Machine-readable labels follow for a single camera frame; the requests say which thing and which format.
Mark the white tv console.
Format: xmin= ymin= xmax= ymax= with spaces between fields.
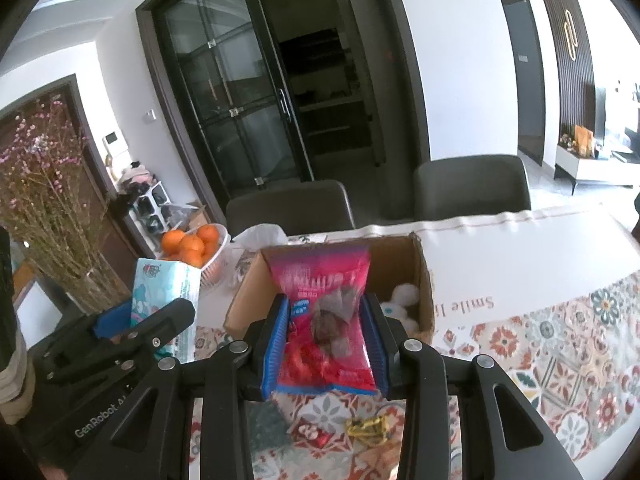
xmin=554 ymin=145 xmax=639 ymax=193

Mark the green knitted cloth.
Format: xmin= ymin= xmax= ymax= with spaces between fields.
xmin=245 ymin=400 xmax=292 ymax=455

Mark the blue tissue pack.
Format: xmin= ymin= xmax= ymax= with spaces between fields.
xmin=130 ymin=258 xmax=201 ymax=363

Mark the glass vase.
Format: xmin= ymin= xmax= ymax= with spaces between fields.
xmin=35 ymin=252 xmax=130 ymax=314

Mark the yellow toy keychain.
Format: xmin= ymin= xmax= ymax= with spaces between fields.
xmin=346 ymin=416 xmax=390 ymax=448

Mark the left dark chair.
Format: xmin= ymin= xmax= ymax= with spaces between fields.
xmin=226 ymin=180 xmax=356 ymax=235

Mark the white bunny plush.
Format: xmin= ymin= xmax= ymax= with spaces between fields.
xmin=380 ymin=283 xmax=420 ymax=336

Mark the brown cardboard box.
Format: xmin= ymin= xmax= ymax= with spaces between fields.
xmin=222 ymin=232 xmax=437 ymax=351

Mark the dark chair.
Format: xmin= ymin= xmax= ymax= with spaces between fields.
xmin=226 ymin=180 xmax=356 ymax=235
xmin=414 ymin=155 xmax=532 ymax=221

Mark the pink snack bag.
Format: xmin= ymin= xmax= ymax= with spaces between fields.
xmin=266 ymin=243 xmax=376 ymax=394

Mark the oranges pile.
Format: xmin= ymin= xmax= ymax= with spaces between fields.
xmin=160 ymin=224 xmax=221 ymax=269

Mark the middle dark chair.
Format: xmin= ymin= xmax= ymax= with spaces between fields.
xmin=414 ymin=155 xmax=532 ymax=221

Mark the white basket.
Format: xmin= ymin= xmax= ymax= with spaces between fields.
xmin=160 ymin=223 xmax=230 ymax=289

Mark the red candy wrapper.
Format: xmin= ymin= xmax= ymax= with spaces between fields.
xmin=293 ymin=419 xmax=332 ymax=448

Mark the floral tissue box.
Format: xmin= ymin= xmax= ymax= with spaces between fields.
xmin=231 ymin=223 xmax=288 ymax=286

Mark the dried flower bouquet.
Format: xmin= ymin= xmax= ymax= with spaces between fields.
xmin=1 ymin=98 xmax=106 ymax=282

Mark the patterned table runner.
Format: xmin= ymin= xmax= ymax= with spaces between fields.
xmin=188 ymin=271 xmax=640 ymax=480

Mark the shoe rack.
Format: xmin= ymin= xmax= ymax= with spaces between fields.
xmin=116 ymin=162 xmax=170 ymax=240

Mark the black glass cabinet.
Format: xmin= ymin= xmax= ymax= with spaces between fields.
xmin=136 ymin=0 xmax=426 ymax=223

